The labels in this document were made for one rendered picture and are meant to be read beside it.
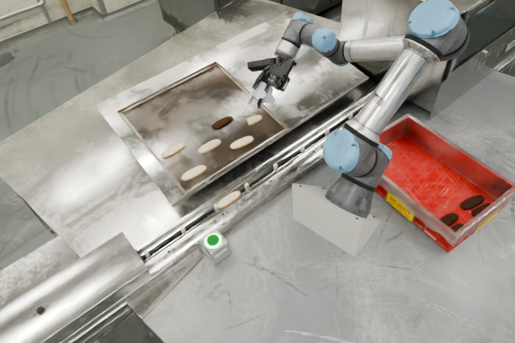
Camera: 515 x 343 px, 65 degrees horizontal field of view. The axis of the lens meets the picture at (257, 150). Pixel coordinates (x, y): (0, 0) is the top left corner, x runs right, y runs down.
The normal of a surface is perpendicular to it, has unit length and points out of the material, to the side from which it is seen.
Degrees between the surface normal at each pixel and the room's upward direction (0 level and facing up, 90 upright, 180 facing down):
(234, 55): 10
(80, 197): 0
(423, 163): 0
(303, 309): 0
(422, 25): 37
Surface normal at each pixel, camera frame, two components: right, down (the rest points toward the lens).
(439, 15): -0.56, -0.31
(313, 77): 0.03, -0.58
